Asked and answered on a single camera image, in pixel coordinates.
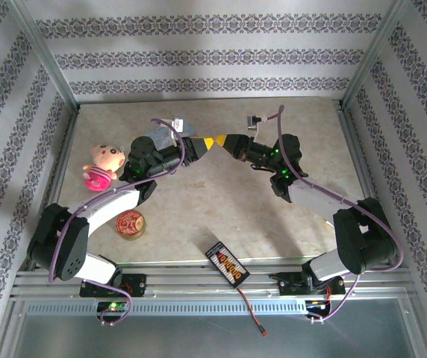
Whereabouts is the right controller board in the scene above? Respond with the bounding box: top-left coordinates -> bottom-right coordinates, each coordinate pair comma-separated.
305,298 -> 330,312

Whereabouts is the left controller board green light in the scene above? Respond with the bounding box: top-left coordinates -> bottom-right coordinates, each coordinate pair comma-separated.
97,301 -> 128,313

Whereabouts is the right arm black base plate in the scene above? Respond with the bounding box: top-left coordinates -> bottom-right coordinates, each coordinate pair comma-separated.
269,271 -> 346,298

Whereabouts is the pink plush toy doll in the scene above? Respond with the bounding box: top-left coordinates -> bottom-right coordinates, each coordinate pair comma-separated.
81,144 -> 127,192

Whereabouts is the aluminium corner post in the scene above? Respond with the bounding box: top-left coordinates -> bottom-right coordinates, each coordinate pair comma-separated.
10,0 -> 81,110
340,0 -> 411,110

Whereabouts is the black orange printed circuit device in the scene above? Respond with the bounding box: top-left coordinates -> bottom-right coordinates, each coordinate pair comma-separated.
205,241 -> 251,289

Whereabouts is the round red gold tin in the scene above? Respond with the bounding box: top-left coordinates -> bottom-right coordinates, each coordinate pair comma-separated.
115,210 -> 148,242

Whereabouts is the slotted grey cable duct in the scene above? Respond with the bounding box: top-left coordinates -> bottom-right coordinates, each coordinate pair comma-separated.
22,300 -> 408,316

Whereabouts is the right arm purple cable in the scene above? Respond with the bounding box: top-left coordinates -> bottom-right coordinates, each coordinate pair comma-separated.
261,104 -> 405,326

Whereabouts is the aluminium frame rail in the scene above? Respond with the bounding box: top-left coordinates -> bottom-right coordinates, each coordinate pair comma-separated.
10,260 -> 418,300

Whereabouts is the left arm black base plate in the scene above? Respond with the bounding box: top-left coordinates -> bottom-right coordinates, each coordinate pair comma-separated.
79,273 -> 148,298

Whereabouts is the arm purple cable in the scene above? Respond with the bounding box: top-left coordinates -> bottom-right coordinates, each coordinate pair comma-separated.
48,118 -> 190,327
261,104 -> 405,326

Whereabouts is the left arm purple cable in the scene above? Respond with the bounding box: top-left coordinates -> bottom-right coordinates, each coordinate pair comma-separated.
48,118 -> 190,327

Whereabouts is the red black wire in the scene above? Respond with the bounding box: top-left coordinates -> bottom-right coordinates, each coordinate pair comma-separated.
237,286 -> 269,339

